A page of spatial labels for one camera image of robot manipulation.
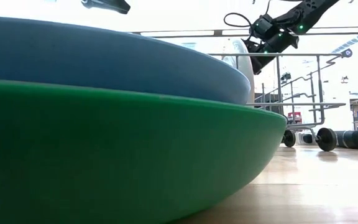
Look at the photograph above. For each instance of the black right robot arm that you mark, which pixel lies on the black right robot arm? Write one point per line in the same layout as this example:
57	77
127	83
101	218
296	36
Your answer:
312	9

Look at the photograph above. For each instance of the dark round hanging sign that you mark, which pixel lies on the dark round hanging sign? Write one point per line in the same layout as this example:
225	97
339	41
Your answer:
346	53

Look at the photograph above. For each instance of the small dark ceiling fixture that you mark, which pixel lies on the small dark ceiling fixture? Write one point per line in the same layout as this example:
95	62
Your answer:
344	79

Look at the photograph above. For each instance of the blue plate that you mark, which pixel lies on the blue plate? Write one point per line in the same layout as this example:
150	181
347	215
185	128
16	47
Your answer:
104	62

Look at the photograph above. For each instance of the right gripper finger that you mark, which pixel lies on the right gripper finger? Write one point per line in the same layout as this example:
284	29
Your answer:
259	60

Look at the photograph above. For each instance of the dark hanging fixture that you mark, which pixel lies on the dark hanging fixture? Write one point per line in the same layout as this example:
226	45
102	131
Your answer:
285	76

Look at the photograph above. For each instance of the horizontal ceiling beam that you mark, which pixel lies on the horizontal ceiling beam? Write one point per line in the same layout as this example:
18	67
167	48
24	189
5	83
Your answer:
217	32

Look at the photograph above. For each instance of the blue striped ceiling strip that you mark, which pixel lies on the blue striped ceiling strip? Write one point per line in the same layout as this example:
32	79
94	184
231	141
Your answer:
350	43

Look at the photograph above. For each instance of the green plate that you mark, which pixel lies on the green plate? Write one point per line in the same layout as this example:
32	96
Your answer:
104	155

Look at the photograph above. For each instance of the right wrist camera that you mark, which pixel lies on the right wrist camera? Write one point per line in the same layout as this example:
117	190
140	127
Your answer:
263	25

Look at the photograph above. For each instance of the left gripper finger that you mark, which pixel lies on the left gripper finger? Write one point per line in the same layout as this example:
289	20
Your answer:
107	4

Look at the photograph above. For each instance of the dark background cabinet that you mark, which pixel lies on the dark background cabinet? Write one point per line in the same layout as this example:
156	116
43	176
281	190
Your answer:
267	98

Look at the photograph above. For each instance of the small red box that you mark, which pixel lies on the small red box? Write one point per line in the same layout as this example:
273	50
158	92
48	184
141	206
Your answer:
294	117

